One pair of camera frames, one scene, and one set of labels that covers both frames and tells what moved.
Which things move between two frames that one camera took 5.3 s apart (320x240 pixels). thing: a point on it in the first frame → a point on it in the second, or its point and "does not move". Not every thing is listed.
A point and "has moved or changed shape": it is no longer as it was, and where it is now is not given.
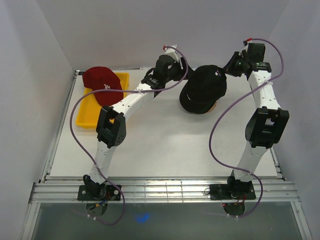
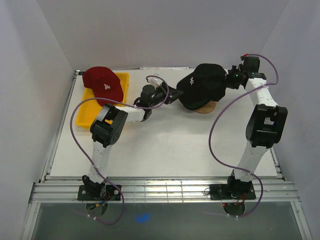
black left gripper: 177,64 → 174,94
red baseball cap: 101,78 does not move
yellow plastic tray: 90,107 does not move
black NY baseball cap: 205,86 has moved or changed shape
